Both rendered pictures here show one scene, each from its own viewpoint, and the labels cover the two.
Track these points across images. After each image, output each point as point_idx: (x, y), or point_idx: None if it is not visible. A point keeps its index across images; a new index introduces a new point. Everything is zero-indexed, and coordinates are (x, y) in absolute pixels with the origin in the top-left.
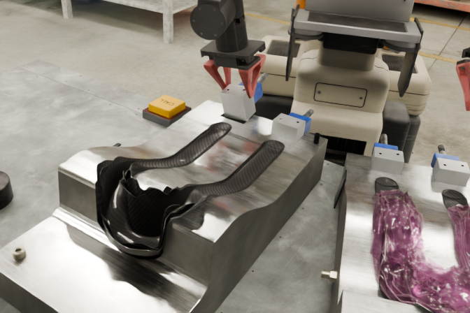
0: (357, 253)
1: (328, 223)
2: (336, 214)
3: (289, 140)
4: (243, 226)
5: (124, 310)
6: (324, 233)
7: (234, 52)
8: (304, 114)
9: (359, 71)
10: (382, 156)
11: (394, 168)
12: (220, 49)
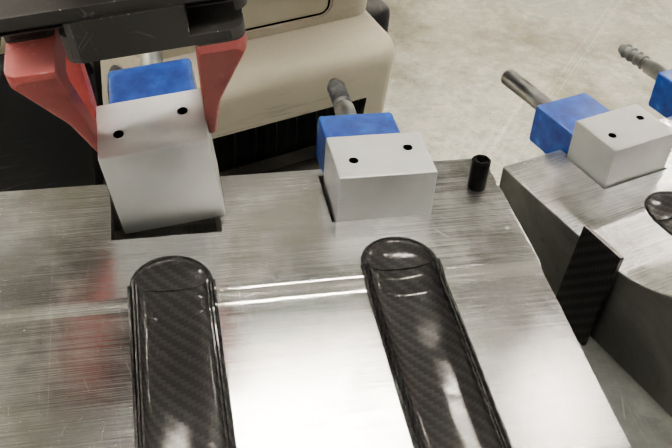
0: None
1: (627, 404)
2: (607, 362)
3: (409, 217)
4: None
5: None
6: (656, 442)
7: None
8: (345, 107)
9: None
10: (628, 142)
11: (655, 159)
12: None
